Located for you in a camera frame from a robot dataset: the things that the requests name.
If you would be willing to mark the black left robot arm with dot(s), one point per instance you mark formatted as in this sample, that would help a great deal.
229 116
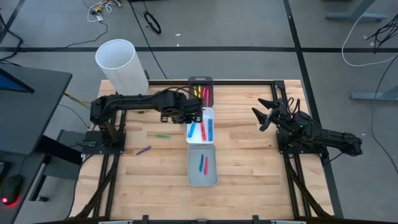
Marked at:
133 102

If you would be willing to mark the short teal marker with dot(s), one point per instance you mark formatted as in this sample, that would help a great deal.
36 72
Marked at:
201 162

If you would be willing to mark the black desk crossbar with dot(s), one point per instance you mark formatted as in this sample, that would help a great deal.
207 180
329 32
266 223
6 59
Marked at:
62 152

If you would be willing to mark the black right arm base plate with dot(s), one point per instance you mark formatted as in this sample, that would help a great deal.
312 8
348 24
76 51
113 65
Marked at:
281 148

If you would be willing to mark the green marker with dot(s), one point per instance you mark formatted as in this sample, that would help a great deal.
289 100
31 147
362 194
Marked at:
163 136

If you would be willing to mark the black desk top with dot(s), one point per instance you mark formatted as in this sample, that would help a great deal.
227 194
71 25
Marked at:
37 112

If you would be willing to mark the short red marker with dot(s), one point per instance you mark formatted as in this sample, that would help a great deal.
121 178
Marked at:
206 165

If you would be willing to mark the blue marker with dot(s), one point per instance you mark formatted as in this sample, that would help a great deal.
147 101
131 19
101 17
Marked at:
191 130
210 129

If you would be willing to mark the black aluminium table frame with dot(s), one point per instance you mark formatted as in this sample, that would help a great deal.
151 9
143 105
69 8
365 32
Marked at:
242 82

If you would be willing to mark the black computer mouse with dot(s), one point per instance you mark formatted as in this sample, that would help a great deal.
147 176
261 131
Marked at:
12 188

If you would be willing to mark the black table clamp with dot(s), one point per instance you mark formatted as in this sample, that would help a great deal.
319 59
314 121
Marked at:
145 219
255 219

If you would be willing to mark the white plastic bin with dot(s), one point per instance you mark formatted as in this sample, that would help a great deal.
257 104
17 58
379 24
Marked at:
197 140

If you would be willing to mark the grey plastic bin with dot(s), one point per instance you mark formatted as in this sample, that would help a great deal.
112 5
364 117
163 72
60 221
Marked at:
194 174

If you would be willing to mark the white shade table lamp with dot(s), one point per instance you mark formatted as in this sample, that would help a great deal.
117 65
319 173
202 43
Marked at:
121 68

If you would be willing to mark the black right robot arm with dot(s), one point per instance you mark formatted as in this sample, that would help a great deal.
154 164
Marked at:
342 143

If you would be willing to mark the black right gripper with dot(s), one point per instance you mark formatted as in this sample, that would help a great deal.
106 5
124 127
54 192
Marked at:
286 118

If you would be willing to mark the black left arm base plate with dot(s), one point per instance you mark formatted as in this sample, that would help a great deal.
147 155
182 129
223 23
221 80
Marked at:
93 151

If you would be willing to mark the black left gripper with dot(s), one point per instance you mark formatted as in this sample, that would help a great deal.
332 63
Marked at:
186 113

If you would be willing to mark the monitor with blue screen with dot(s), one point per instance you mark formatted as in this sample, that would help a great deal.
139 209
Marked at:
12 84

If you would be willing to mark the purple marker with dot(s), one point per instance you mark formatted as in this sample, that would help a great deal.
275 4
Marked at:
143 150

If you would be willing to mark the grey desk foot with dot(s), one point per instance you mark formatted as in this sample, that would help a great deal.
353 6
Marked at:
373 96
351 16

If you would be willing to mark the grey desk foot plate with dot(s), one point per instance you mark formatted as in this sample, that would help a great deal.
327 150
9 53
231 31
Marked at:
62 171

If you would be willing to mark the black plastic bin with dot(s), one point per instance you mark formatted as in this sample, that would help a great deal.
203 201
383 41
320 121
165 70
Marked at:
191 82

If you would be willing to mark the dark grey side desk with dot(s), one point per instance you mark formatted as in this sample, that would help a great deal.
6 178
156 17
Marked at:
31 165

